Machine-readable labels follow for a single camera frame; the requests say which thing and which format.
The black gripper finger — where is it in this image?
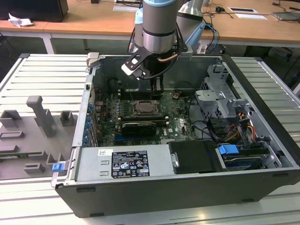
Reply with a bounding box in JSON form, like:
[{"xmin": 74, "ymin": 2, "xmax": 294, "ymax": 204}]
[{"xmin": 151, "ymin": 78, "xmax": 163, "ymax": 101}]

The metal socket cover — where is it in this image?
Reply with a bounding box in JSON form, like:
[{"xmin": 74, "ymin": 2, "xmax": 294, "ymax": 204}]
[{"xmin": 134, "ymin": 100, "xmax": 159, "ymax": 115}]

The silver-topped CPU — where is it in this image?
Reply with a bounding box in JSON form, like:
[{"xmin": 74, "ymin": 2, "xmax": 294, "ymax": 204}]
[{"xmin": 137, "ymin": 102, "xmax": 152, "ymax": 113}]

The CPU socket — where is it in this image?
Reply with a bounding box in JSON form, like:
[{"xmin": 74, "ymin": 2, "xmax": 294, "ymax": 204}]
[{"xmin": 132, "ymin": 98, "xmax": 164, "ymax": 118}]

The green motherboard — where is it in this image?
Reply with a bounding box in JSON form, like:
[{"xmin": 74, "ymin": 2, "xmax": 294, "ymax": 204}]
[{"xmin": 93, "ymin": 90, "xmax": 206, "ymax": 146}]

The low-profile graphics card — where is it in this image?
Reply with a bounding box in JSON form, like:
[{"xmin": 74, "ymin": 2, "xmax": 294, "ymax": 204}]
[{"xmin": 121, "ymin": 121, "xmax": 157, "ymax": 137}]

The grey metal drive cage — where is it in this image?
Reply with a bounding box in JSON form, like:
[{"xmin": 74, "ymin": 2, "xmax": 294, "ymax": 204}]
[{"xmin": 194, "ymin": 64, "xmax": 254, "ymax": 122}]

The white power adapter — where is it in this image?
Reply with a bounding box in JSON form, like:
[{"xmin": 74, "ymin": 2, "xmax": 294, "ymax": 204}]
[{"xmin": 196, "ymin": 39, "xmax": 208, "ymax": 54}]

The grey plastic case latch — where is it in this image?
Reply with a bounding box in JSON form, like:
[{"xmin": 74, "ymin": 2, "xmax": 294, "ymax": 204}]
[{"xmin": 86, "ymin": 52, "xmax": 101, "ymax": 68}]

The wooden desk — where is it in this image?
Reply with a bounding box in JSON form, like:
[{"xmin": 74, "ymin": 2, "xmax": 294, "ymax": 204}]
[{"xmin": 0, "ymin": 0, "xmax": 300, "ymax": 56}]

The black plastic shroud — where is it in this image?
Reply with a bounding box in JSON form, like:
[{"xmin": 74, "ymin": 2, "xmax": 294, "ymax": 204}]
[{"xmin": 168, "ymin": 140, "xmax": 227, "ymax": 175}]

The hard disk in blue carrier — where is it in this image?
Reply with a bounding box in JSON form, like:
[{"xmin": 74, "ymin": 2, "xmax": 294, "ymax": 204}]
[{"xmin": 217, "ymin": 144, "xmax": 269, "ymax": 171}]

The grey power supply unit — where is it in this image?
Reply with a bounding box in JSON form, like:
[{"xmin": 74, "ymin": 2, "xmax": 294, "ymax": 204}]
[{"xmin": 76, "ymin": 144, "xmax": 175, "ymax": 182}]

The black and grey PC case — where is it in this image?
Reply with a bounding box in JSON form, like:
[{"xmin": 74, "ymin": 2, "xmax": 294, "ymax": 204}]
[{"xmin": 52, "ymin": 52, "xmax": 300, "ymax": 218}]

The white paper sheet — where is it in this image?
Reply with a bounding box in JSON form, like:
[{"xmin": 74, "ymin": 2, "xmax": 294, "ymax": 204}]
[{"xmin": 235, "ymin": 13, "xmax": 270, "ymax": 21}]

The blue case latch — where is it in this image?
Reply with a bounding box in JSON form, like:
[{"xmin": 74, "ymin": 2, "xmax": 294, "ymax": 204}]
[{"xmin": 52, "ymin": 163, "xmax": 65, "ymax": 174}]

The black box on desk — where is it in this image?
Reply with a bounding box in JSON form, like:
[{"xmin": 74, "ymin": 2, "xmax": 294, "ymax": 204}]
[{"xmin": 0, "ymin": 0, "xmax": 69, "ymax": 23}]

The crumpled white paper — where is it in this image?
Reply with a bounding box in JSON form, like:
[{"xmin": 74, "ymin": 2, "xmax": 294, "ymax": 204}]
[{"xmin": 8, "ymin": 13, "xmax": 34, "ymax": 28}]

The grey parts rack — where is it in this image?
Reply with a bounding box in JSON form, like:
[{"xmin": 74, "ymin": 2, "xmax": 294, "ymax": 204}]
[{"xmin": 0, "ymin": 95, "xmax": 79, "ymax": 181}]

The green RAM stick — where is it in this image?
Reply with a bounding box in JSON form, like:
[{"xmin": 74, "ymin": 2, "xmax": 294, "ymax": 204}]
[{"xmin": 0, "ymin": 152, "xmax": 32, "ymax": 159}]

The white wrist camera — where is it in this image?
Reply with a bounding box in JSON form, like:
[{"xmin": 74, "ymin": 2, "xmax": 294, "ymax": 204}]
[{"xmin": 121, "ymin": 55, "xmax": 144, "ymax": 76}]

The grey desk cable hatch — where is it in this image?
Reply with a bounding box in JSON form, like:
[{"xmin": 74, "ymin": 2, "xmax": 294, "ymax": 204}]
[
  {"xmin": 113, "ymin": 5, "xmax": 141, "ymax": 12},
  {"xmin": 228, "ymin": 7, "xmax": 258, "ymax": 13}
]

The yellow red power wire bundle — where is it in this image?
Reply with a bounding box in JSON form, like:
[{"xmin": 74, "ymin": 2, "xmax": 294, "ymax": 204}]
[{"xmin": 224, "ymin": 112, "xmax": 257, "ymax": 145}]

